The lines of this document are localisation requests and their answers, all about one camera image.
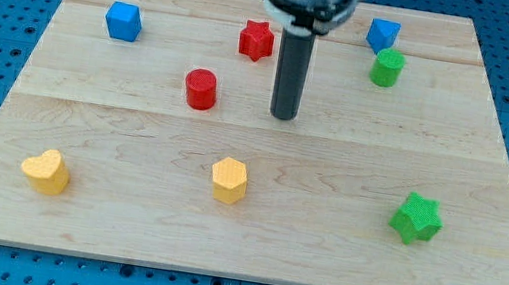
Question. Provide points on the red star block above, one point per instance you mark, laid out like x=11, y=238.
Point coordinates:
x=256, y=40

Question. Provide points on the green star block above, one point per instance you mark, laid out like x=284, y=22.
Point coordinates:
x=416, y=219

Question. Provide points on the yellow hexagon block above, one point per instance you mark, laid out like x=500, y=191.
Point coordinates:
x=229, y=180

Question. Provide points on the red cylinder block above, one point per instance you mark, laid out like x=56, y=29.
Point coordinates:
x=201, y=89

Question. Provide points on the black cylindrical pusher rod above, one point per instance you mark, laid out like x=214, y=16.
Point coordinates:
x=292, y=67

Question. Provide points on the light wooden board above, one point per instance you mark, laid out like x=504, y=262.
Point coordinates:
x=321, y=188

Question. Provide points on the green cylinder block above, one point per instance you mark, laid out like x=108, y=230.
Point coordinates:
x=387, y=67

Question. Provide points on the blue triangular block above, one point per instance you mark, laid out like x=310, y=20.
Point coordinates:
x=382, y=34

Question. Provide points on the blue cube block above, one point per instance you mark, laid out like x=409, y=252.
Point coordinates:
x=123, y=21

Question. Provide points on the yellow heart block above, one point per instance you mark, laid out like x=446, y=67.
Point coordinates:
x=47, y=173

